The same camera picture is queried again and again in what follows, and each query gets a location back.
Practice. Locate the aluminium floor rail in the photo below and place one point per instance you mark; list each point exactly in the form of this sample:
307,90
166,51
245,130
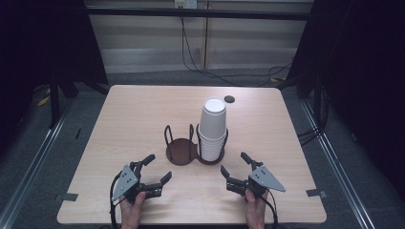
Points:
31,165
337,171

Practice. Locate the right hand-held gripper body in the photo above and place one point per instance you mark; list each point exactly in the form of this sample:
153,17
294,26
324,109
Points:
264,179

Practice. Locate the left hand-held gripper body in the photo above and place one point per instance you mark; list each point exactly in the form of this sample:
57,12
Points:
125,183

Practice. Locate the black horizontal metal bar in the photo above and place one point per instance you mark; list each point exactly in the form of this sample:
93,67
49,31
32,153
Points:
197,13

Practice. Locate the grey tape strip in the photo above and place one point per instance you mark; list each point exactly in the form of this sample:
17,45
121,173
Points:
316,192
66,197

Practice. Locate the black metal stand leg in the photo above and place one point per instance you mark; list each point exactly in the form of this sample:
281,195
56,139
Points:
54,101

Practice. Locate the person's right hand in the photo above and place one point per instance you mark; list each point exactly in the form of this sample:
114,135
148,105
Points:
256,211

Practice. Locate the black curtain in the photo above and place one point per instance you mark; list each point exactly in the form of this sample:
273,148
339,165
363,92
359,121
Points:
47,44
359,79

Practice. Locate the single white paper cup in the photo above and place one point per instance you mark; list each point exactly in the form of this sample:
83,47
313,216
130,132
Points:
213,119

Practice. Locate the white wall socket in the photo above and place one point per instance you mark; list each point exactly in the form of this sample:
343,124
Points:
185,4

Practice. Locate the yellow tape piece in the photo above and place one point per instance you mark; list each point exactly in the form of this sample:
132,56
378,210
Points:
43,101

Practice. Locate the person's left hand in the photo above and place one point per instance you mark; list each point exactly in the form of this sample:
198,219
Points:
131,214

